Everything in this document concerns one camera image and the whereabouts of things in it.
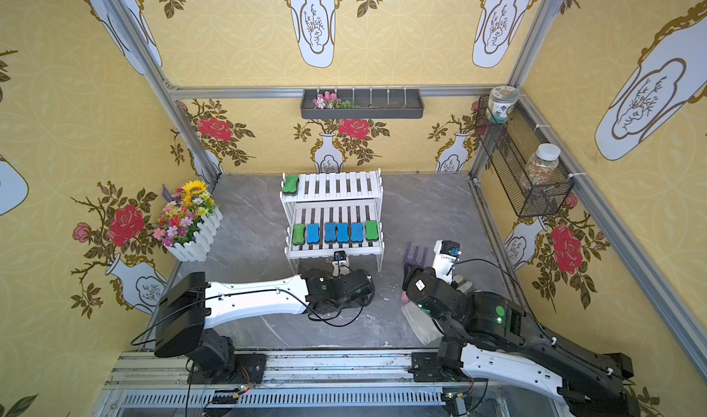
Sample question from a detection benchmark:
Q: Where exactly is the blue eraser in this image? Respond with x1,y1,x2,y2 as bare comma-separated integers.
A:
336,223,350,244
324,222,338,243
306,224,321,244
350,222,364,243

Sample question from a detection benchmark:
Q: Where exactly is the green eraser shelf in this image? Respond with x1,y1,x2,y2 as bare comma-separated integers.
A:
291,224,306,246
365,220,380,242
282,174,299,195

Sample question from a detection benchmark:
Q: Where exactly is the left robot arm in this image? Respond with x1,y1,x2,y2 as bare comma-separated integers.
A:
154,270,376,384

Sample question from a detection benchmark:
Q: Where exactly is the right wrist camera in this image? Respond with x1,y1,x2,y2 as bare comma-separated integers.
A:
432,240,460,285

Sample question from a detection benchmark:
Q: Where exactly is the flower bouquet in white planter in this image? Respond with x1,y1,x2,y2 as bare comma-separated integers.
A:
152,181,223,262

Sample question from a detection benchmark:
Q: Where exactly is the grey wall tray with flowers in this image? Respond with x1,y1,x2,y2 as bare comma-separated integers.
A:
300,87,425,120

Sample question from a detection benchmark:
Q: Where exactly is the jar with patterned label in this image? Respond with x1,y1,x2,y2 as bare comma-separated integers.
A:
486,86,520,124

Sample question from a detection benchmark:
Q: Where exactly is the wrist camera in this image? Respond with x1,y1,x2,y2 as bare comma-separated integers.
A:
331,250,351,276
432,240,460,285

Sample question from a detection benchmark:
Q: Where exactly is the clear jar white lid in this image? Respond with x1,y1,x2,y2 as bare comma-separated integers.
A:
526,143,561,186

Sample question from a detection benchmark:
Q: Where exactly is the green eraser top shelf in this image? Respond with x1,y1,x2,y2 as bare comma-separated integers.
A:
282,174,299,195

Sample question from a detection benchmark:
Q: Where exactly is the purple garden fork pink handle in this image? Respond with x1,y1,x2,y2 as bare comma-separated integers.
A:
401,242,429,305

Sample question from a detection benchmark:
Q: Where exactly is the black wire wall basket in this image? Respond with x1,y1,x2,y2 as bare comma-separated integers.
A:
469,96,574,218

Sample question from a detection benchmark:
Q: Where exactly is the white wooden two-tier shelf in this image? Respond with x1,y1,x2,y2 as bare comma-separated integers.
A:
280,170,385,273

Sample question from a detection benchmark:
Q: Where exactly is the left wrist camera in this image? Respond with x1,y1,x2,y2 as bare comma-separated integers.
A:
331,250,351,276

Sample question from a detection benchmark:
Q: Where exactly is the white gardening glove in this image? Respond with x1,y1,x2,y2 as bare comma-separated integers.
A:
401,275,473,345

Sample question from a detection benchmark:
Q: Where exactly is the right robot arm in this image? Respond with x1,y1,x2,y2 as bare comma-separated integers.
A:
402,264,641,416

